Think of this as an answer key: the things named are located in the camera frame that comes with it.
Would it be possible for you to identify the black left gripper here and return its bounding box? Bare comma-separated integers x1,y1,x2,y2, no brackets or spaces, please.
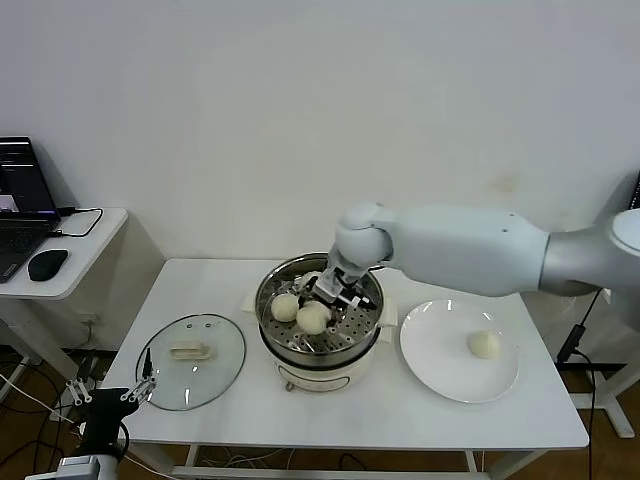
65,347,159,449

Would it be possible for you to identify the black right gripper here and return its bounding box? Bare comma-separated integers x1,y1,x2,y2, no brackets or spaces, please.
291,272,378,332

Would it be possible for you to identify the glass lid with cream handle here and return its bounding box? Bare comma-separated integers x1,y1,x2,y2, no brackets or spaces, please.
134,313,248,413

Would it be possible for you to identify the steel perforated steamer basket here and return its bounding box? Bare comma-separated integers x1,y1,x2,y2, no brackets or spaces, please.
243,253,400,362

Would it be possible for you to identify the cream electric cooking pot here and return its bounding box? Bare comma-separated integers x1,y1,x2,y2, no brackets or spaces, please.
257,319,396,396

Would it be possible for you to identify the white round plate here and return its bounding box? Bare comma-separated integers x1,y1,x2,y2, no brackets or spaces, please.
399,299,520,405

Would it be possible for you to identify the white side table with mouse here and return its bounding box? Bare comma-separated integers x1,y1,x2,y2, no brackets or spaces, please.
0,207,130,401

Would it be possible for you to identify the black computer mouse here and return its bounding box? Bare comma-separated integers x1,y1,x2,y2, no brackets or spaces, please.
27,248,69,282

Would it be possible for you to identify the black laptop with dark screen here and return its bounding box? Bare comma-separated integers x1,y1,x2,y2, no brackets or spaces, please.
0,136,62,284

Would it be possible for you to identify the white side table with label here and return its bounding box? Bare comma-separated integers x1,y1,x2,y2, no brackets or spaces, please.
574,287,640,441

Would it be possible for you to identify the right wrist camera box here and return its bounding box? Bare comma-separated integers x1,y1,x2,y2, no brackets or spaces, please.
313,269,347,303

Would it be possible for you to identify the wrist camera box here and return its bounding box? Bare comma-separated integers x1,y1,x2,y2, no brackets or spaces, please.
54,453,102,479
313,269,347,303

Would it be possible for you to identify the white floor cable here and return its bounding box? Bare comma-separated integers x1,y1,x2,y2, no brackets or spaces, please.
0,372,84,431

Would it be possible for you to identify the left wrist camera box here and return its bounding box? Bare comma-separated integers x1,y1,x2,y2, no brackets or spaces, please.
54,453,102,479

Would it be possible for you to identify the white table frame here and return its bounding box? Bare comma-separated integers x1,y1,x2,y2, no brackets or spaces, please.
119,442,506,480

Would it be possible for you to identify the black looped laptop cable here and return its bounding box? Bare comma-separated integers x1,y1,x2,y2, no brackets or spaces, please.
47,205,105,240

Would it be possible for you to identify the black cable with adapter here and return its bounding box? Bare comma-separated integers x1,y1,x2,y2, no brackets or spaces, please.
555,287,614,480

